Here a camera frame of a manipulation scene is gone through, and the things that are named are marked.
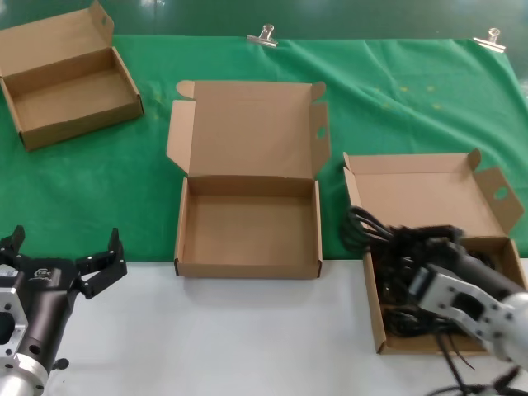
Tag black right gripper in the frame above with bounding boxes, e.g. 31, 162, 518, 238
384, 224, 527, 298

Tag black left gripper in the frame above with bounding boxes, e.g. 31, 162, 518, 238
0, 224, 128, 375

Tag black power cable with plug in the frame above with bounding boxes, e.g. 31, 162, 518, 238
381, 303, 469, 336
464, 246, 494, 267
340, 205, 417, 269

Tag small empty cardboard box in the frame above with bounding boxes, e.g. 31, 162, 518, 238
0, 0, 144, 153

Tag large open cardboard box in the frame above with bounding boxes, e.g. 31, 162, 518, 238
166, 80, 333, 281

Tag green table cloth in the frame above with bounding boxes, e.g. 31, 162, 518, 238
0, 32, 528, 263

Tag silver binder clip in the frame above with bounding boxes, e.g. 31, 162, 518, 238
472, 27, 507, 54
246, 24, 280, 50

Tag cardboard box with cables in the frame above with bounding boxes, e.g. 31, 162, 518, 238
342, 148, 528, 356

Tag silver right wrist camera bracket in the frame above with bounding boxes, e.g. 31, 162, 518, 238
407, 263, 517, 344

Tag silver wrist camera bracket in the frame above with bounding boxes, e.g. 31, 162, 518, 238
0, 263, 32, 369
407, 263, 517, 344

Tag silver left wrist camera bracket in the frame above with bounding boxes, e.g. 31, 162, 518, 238
0, 263, 32, 369

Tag black cable tie tail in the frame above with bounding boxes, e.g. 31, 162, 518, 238
447, 340, 476, 371

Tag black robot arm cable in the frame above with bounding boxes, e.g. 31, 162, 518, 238
428, 333, 521, 396

